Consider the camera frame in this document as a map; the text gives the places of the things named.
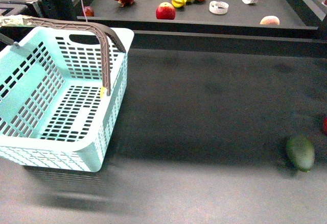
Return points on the yellow mango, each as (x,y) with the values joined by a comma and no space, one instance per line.
(102,92)

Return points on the red fruit at edge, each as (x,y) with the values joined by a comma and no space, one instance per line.
(324,125)

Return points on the black display tray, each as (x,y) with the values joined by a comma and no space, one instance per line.
(298,18)

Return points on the small red apple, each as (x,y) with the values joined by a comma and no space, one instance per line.
(88,11)

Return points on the pink peach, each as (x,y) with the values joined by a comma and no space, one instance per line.
(270,20)

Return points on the light blue plastic basket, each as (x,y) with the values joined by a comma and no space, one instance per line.
(51,112)

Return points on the green avocado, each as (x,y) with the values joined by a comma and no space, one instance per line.
(301,153)

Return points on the large red apple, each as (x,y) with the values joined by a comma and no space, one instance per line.
(165,11)

